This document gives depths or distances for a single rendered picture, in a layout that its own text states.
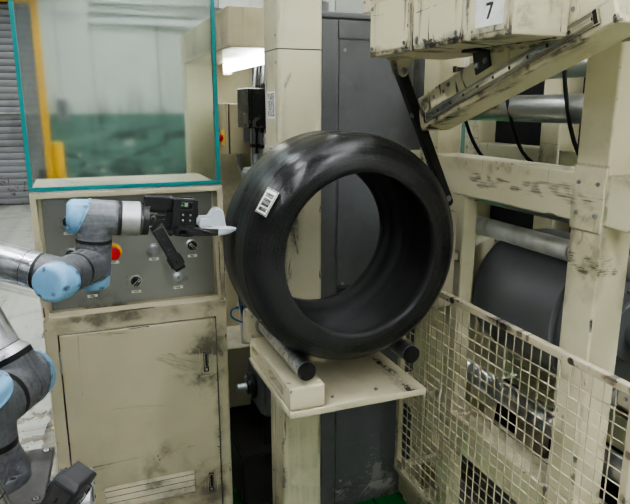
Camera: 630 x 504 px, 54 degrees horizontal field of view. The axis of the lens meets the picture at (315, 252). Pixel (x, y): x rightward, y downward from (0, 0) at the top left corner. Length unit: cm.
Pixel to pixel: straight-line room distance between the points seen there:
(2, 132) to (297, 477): 918
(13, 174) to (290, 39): 920
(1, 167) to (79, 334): 883
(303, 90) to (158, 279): 75
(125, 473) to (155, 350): 43
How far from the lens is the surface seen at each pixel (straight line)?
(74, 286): 126
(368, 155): 140
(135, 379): 205
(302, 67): 172
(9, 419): 147
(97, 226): 135
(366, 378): 166
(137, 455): 217
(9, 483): 150
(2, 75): 1067
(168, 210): 138
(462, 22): 141
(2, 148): 1070
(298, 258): 177
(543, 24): 132
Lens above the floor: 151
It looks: 13 degrees down
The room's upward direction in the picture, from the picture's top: straight up
